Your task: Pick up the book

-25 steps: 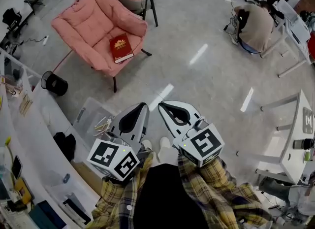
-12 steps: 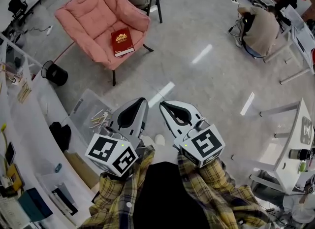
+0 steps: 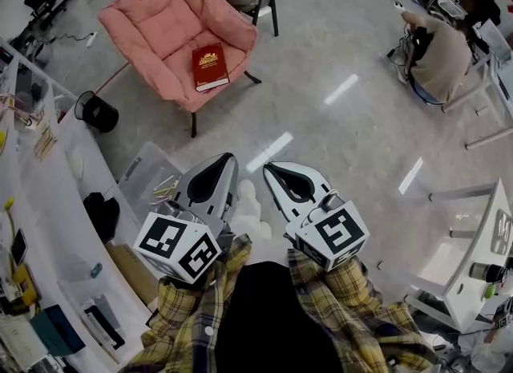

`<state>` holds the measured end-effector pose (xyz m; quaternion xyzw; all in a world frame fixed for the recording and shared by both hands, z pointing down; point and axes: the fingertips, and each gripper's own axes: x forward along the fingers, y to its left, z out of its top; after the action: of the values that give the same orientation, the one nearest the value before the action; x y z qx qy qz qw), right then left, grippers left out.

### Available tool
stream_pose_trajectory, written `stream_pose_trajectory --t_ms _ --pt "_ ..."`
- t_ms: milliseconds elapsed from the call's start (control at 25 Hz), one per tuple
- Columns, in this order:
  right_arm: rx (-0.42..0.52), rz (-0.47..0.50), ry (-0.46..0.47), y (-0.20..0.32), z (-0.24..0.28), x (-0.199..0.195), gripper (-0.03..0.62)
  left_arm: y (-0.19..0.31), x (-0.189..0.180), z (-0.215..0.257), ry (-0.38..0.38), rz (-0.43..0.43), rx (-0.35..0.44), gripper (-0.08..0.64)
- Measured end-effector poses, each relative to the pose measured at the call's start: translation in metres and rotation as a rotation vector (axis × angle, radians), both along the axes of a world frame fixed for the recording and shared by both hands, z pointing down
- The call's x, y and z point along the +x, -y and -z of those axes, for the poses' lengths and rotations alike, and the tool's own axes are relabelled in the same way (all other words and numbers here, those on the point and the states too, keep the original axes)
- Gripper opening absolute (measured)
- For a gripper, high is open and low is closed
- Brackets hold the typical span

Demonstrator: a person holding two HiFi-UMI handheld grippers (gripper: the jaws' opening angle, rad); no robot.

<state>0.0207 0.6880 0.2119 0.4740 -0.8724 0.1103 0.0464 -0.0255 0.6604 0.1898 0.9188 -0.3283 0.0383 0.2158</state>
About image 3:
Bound black flask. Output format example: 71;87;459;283
468;257;513;285

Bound person's black top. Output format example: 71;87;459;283
214;261;344;373

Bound long white workbench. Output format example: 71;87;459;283
0;38;161;373

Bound grey tray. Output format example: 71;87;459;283
490;208;513;256

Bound person's right forearm plaid sleeve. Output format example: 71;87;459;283
287;246;440;373

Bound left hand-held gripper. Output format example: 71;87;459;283
133;152;240;285

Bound small white table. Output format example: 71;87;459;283
404;177;513;334

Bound teal box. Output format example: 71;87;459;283
29;304;87;358

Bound clear plastic storage box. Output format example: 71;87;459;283
115;140;186;220

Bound bundle of wooden sticks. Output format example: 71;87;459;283
33;120;59;162

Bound black smartphone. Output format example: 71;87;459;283
10;228;29;266

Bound white frame desk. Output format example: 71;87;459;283
442;18;513;151

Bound black bag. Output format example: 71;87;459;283
83;192;121;244

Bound person's left forearm plaid sleeve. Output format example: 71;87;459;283
128;233;253;373

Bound black mesh waste bin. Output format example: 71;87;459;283
74;90;120;134

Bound brown cardboard sheet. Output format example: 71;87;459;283
104;241;160;304

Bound red hardcover book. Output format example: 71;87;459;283
191;42;231;93

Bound pink cushioned armchair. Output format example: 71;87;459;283
97;0;262;139

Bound person's white fluffy slippers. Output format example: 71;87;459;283
228;179;274;249

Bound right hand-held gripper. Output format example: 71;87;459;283
262;160;370;273

